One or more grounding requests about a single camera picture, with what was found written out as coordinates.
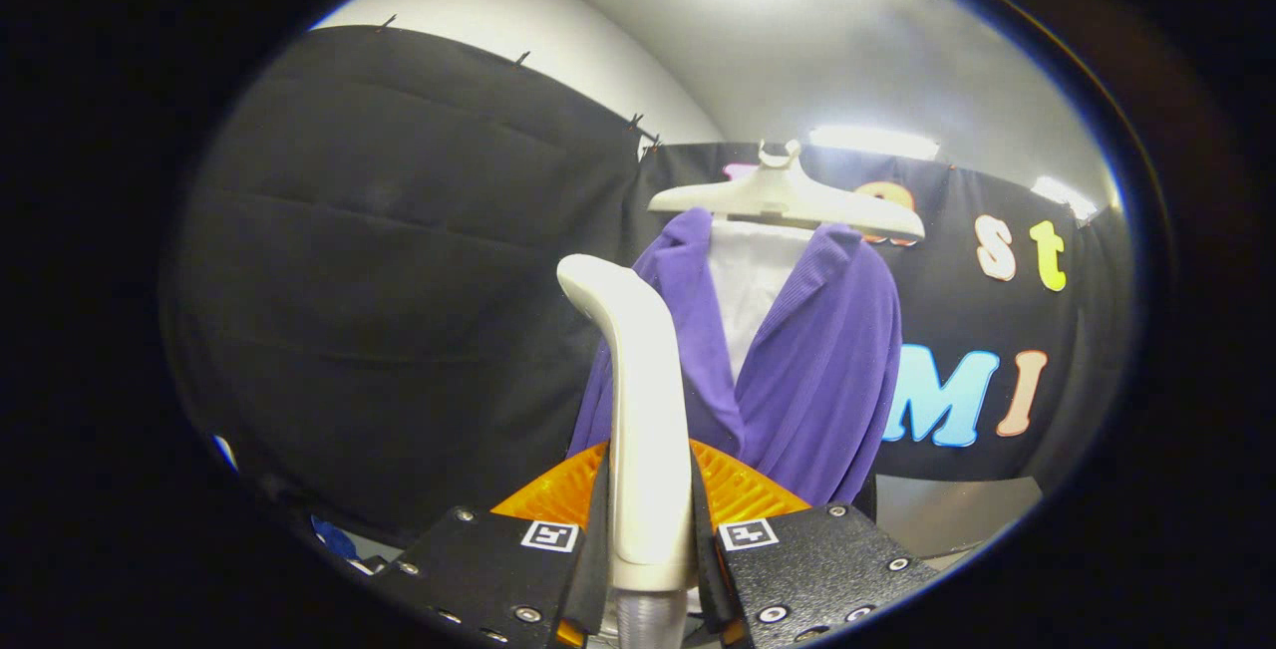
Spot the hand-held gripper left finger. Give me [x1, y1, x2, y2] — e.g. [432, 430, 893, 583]
[374, 442, 611, 649]

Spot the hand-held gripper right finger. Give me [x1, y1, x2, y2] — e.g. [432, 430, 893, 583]
[688, 440, 938, 649]

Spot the purple jacket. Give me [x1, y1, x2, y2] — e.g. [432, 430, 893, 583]
[566, 207, 903, 508]

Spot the white garment steamer head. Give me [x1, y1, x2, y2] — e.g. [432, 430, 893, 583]
[556, 253, 699, 592]

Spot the white clothes hanger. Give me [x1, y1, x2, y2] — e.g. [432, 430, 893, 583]
[648, 139, 926, 241]

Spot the grey drawer cabinet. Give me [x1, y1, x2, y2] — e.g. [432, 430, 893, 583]
[875, 475, 1045, 560]

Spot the blue object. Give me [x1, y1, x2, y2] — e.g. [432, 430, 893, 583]
[311, 514, 360, 560]

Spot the black quilted side curtain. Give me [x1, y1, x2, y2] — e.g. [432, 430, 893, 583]
[164, 26, 659, 540]
[1037, 205, 1137, 490]

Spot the long ceiling light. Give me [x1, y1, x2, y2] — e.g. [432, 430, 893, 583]
[807, 124, 941, 162]

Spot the small ceiling light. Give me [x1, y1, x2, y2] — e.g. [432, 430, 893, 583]
[1030, 174, 1098, 223]

